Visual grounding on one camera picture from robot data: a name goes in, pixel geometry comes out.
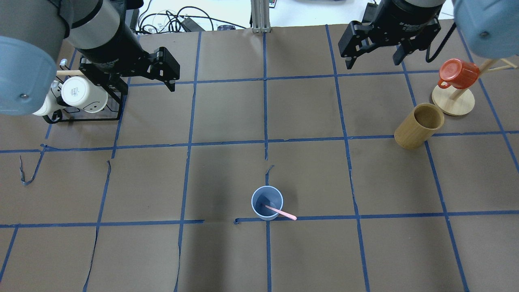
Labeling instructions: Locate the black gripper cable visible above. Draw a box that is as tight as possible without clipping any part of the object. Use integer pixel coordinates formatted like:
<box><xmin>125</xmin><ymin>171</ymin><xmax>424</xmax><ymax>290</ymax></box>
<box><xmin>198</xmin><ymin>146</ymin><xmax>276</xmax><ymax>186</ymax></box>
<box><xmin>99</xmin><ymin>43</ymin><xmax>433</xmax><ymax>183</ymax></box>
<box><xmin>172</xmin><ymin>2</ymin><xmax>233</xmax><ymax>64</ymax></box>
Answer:
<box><xmin>426</xmin><ymin>22</ymin><xmax>457</xmax><ymax>63</ymax></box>

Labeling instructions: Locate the white cup on rack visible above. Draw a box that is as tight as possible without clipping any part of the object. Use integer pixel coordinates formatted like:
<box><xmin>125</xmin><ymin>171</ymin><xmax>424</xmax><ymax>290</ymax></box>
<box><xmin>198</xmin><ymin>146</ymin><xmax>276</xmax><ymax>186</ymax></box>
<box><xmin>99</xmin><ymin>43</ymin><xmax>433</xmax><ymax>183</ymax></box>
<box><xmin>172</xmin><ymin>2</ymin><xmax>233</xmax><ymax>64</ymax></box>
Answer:
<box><xmin>61</xmin><ymin>76</ymin><xmax>109</xmax><ymax>113</ymax></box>
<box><xmin>32</xmin><ymin>81</ymin><xmax>66</xmax><ymax>116</ymax></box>

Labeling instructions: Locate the orange mug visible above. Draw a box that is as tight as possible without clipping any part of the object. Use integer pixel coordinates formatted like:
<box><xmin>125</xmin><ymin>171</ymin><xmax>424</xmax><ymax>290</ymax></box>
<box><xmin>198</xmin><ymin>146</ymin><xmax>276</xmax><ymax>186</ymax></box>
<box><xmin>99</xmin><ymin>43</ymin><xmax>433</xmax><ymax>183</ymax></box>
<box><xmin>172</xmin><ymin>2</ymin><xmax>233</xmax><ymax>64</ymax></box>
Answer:
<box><xmin>438</xmin><ymin>58</ymin><xmax>480</xmax><ymax>90</ymax></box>

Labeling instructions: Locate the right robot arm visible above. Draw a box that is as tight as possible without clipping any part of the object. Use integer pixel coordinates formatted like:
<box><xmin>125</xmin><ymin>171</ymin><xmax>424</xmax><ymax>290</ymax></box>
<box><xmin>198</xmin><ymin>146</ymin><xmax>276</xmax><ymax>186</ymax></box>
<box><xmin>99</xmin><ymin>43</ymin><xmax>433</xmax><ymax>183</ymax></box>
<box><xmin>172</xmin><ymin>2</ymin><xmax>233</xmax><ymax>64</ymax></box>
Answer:
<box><xmin>338</xmin><ymin>0</ymin><xmax>519</xmax><ymax>69</ymax></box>

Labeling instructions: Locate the white cup right on rack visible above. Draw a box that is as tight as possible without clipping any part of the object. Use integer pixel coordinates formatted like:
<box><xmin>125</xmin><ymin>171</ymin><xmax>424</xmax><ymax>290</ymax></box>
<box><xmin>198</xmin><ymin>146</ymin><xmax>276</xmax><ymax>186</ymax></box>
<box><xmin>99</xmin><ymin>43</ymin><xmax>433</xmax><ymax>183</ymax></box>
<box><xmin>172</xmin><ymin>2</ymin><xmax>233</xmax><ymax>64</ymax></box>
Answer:
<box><xmin>32</xmin><ymin>81</ymin><xmax>66</xmax><ymax>116</ymax></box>

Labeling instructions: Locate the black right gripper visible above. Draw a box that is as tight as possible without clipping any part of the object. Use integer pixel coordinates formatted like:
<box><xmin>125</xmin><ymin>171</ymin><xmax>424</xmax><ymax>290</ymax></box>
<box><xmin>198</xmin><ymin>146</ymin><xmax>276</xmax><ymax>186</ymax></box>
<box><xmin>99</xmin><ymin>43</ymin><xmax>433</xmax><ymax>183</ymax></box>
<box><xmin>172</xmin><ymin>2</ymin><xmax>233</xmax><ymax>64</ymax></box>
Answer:
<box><xmin>339</xmin><ymin>6</ymin><xmax>441</xmax><ymax>69</ymax></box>

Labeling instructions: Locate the black wire cup rack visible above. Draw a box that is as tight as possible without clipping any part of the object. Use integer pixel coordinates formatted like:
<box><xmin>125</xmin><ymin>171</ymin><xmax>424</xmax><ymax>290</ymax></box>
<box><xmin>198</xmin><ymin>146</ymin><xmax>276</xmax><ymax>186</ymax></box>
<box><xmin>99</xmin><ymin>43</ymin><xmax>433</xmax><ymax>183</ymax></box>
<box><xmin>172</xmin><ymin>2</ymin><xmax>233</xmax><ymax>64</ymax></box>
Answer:
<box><xmin>33</xmin><ymin>56</ymin><xmax>128</xmax><ymax>124</ymax></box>

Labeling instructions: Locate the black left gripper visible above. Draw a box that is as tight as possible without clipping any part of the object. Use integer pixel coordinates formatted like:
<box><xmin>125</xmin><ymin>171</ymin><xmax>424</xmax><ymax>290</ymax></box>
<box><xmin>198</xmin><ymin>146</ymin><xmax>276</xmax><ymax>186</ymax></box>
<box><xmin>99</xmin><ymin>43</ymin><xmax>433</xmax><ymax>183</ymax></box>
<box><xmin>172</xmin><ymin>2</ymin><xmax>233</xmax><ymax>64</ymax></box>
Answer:
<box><xmin>79</xmin><ymin>47</ymin><xmax>180</xmax><ymax>92</ymax></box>

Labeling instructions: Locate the bamboo chopstick holder cup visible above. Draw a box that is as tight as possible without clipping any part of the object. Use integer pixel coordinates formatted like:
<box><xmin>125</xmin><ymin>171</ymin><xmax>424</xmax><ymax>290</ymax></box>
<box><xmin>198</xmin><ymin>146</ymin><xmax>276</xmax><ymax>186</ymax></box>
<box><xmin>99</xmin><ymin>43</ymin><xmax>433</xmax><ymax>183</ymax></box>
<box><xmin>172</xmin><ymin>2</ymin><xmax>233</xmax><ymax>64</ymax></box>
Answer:
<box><xmin>394</xmin><ymin>103</ymin><xmax>444</xmax><ymax>150</ymax></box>

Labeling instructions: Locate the white cup left on rack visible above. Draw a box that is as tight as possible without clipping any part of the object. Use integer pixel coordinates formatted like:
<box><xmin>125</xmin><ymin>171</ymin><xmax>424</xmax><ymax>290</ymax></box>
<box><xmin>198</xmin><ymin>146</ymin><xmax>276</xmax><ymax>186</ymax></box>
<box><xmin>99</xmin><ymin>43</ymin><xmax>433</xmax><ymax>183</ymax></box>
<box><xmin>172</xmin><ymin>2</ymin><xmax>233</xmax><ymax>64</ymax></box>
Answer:
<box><xmin>61</xmin><ymin>76</ymin><xmax>109</xmax><ymax>113</ymax></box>

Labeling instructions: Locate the wooden dowel stick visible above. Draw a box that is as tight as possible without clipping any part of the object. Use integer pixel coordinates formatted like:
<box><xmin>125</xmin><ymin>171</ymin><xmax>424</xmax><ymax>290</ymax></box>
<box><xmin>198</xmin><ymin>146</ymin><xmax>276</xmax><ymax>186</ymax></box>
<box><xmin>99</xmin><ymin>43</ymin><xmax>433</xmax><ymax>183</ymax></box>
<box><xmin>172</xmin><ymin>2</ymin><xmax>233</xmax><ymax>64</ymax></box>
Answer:
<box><xmin>56</xmin><ymin>70</ymin><xmax>85</xmax><ymax>76</ymax></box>

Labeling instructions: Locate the black power brick with cables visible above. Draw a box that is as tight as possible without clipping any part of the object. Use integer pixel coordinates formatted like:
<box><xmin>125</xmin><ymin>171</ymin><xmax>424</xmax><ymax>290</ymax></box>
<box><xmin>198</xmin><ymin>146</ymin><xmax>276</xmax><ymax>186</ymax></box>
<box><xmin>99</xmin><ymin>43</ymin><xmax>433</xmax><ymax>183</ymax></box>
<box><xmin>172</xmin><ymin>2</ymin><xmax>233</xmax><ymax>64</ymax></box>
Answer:
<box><xmin>180</xmin><ymin>18</ymin><xmax>205</xmax><ymax>32</ymax></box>

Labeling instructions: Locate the light blue plastic cup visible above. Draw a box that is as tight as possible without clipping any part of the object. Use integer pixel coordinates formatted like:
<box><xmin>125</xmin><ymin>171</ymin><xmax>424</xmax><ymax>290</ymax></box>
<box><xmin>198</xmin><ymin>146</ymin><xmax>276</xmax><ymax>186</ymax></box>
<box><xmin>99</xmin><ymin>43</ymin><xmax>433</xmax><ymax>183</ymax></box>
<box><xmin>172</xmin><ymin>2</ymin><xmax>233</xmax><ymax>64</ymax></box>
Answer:
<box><xmin>251</xmin><ymin>185</ymin><xmax>284</xmax><ymax>221</ymax></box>

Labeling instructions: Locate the pink chopstick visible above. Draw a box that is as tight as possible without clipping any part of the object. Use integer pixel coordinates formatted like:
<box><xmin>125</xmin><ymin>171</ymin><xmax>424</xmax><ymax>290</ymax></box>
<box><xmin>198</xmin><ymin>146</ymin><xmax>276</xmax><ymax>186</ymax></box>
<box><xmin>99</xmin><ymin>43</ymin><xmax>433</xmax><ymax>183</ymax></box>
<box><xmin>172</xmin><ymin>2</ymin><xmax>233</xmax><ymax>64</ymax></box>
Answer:
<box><xmin>264</xmin><ymin>205</ymin><xmax>297</xmax><ymax>221</ymax></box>

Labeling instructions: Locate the wooden mug tree stand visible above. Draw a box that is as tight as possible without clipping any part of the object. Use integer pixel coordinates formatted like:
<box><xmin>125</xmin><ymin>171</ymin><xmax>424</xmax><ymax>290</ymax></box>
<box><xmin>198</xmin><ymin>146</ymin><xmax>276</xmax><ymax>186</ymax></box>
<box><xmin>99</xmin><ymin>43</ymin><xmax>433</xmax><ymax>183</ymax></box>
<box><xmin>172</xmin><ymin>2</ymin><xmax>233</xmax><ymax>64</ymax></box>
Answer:
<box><xmin>431</xmin><ymin>58</ymin><xmax>518</xmax><ymax>116</ymax></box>

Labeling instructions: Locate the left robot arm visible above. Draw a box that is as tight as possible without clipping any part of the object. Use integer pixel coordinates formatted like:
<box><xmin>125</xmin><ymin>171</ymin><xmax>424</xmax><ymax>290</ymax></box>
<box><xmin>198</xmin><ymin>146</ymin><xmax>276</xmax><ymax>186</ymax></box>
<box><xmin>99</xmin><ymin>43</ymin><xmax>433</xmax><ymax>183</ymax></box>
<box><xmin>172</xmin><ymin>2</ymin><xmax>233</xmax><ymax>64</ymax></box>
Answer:
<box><xmin>0</xmin><ymin>0</ymin><xmax>180</xmax><ymax>115</ymax></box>

